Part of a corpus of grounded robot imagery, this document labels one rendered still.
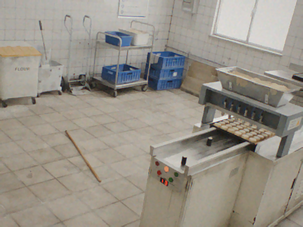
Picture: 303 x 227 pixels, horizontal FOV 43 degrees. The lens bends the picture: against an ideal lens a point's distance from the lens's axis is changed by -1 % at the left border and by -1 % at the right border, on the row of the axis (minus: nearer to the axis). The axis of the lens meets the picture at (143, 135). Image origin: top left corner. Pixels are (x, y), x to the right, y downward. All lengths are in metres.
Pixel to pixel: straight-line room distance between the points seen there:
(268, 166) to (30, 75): 3.53
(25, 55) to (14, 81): 0.36
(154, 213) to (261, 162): 0.85
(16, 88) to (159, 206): 3.25
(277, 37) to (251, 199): 3.91
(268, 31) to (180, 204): 4.54
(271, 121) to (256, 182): 0.46
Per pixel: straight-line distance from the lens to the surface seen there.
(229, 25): 6.95
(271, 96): 2.78
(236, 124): 3.09
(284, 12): 6.44
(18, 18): 5.85
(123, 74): 6.25
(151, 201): 2.61
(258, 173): 2.88
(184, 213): 2.47
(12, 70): 5.23
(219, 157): 2.53
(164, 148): 2.51
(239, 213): 3.08
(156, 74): 6.80
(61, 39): 6.24
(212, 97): 3.06
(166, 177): 2.41
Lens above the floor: 1.92
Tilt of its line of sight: 23 degrees down
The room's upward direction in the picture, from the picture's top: 9 degrees clockwise
